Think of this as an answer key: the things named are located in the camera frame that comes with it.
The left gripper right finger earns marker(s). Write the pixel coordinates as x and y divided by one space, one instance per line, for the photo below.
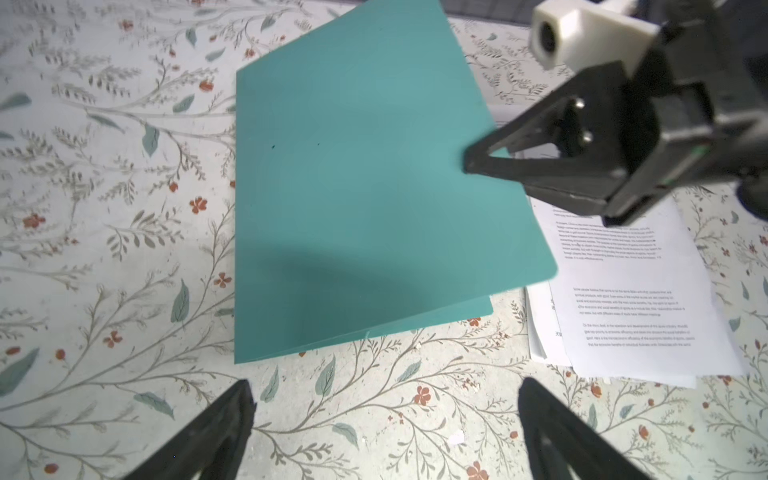
560 445

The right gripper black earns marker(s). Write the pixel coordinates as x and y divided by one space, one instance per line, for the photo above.
612 144

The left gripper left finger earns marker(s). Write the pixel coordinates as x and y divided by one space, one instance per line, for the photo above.
211 446

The printed paper sheet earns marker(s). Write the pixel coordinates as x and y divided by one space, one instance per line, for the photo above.
545 339
636 301

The teal green file folder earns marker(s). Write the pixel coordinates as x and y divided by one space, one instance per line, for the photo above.
352 207

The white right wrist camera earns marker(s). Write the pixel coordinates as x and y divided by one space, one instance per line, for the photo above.
581 34

